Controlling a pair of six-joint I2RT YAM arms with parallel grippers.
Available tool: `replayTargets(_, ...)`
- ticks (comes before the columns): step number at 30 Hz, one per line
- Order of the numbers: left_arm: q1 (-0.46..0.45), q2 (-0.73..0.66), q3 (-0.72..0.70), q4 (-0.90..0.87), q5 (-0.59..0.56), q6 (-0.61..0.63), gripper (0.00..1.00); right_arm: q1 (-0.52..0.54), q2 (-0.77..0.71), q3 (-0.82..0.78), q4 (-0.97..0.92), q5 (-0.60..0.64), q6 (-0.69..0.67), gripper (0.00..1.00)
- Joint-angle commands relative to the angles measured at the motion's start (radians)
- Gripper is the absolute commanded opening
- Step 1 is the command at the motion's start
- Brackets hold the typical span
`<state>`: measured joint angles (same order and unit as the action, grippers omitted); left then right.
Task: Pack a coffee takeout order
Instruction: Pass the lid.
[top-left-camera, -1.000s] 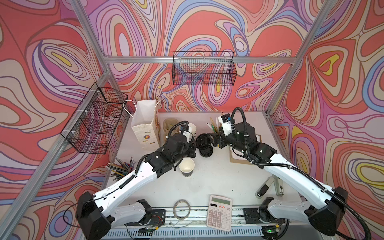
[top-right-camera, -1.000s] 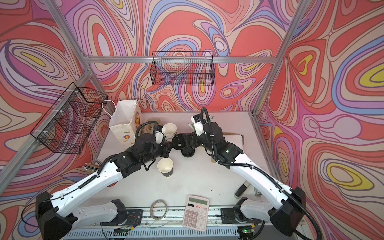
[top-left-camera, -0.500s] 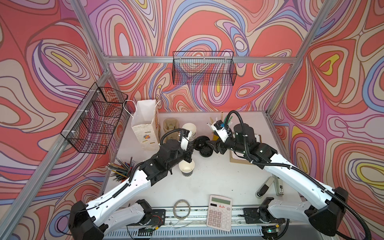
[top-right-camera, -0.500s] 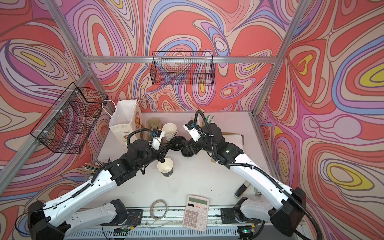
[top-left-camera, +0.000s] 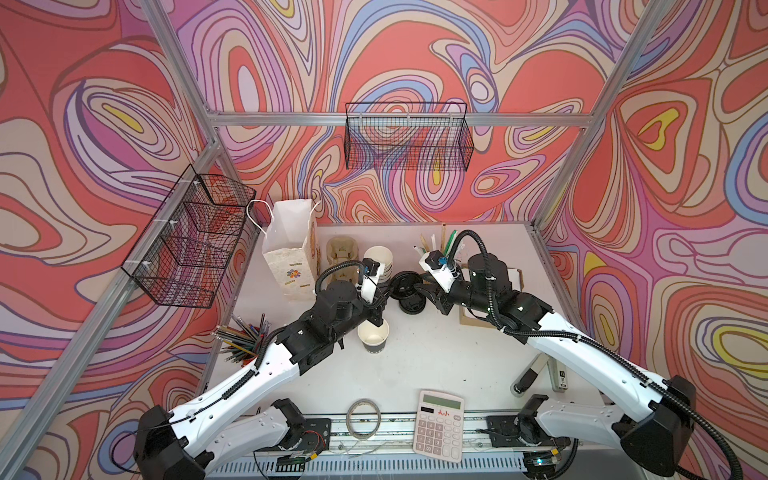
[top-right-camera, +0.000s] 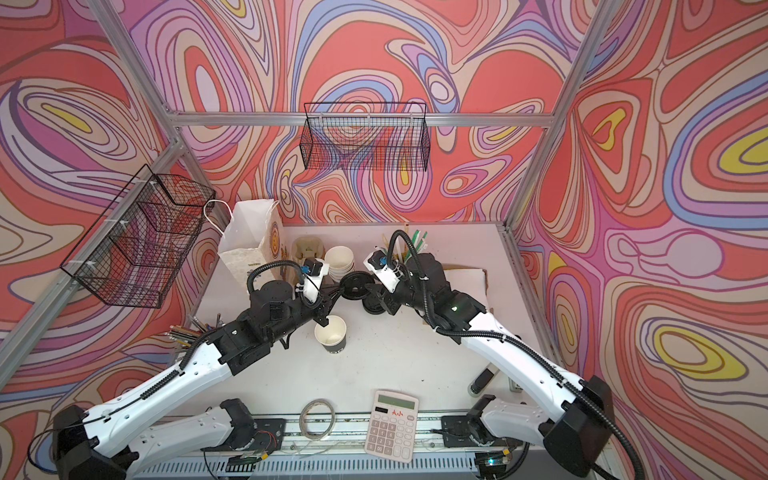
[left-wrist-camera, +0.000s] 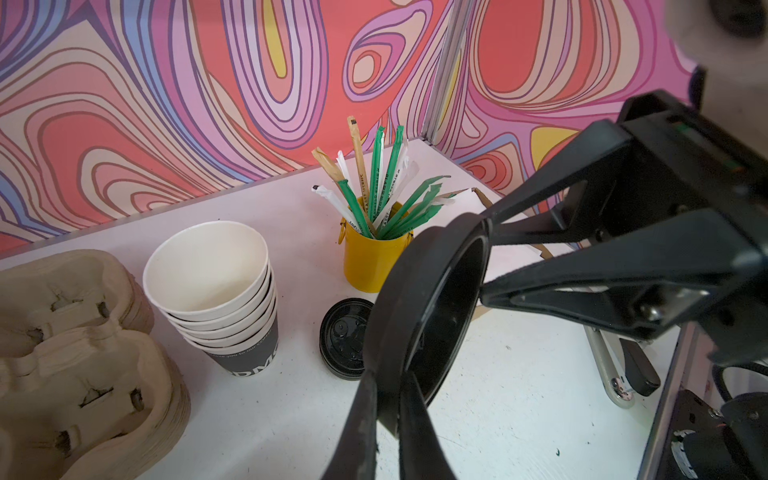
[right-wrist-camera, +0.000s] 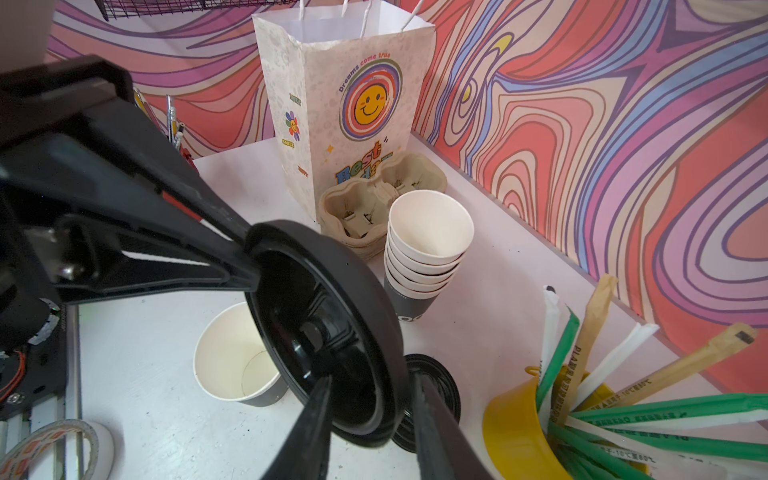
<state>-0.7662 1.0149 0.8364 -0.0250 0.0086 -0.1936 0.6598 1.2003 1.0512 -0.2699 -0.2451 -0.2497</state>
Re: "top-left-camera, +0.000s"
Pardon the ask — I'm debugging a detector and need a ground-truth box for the black plastic cup lid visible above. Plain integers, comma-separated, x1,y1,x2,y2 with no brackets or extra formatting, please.
389,271,424,300

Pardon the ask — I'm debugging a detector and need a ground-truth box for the black white paper coffee cup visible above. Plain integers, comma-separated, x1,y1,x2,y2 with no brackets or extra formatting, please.
357,319,390,354

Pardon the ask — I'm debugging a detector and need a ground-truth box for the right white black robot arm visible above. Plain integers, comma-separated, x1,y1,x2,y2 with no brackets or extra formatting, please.
417,251,744,479

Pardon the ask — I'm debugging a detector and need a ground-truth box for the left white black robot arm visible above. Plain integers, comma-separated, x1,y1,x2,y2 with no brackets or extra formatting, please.
133,258,386,479

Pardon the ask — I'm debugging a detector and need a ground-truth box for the stack of paper coffee cups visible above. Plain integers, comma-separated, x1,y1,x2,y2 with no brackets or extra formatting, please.
363,245,394,283

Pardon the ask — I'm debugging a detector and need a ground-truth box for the white paper takeout bag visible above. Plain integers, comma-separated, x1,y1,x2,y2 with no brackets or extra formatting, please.
246,199,321,301

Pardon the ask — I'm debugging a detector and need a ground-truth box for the stack of black cup lids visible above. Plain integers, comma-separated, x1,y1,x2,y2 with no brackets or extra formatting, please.
398,291,427,315

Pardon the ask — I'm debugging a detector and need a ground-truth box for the brown napkin holder box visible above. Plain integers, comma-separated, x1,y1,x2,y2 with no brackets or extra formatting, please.
459,268,523,329

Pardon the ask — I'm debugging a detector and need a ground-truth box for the bundle of wrapped straws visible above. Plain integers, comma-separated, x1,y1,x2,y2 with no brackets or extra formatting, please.
411,223,459,254

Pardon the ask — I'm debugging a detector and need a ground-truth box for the cup of coloured pencils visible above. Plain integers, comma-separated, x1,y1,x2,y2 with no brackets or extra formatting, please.
212,314,271,365

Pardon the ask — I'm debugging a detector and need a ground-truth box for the silver black stapler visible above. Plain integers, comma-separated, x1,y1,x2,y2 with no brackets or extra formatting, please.
511,352,570,397

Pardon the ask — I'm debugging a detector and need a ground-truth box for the white desk calculator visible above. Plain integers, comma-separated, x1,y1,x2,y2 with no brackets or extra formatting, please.
412,390,465,464

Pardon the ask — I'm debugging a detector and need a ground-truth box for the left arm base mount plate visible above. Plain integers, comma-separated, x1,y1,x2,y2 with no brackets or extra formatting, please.
248,397,332,454

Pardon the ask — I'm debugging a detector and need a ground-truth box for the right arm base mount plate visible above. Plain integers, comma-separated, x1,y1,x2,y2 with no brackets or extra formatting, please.
483,394,572,448

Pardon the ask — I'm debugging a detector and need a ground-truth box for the black wire basket left wall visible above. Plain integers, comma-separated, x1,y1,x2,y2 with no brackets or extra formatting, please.
121,166,256,309

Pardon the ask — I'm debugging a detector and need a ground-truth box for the black wire basket wall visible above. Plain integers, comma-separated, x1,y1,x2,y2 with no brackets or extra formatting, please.
121,166,256,309
343,101,475,172

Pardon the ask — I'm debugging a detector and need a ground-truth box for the black wire basket back wall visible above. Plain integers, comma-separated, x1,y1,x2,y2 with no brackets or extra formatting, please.
343,101,475,172

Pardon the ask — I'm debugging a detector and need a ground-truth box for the aluminium frame rail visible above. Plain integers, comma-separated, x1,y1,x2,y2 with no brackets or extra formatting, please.
208,112,596,128

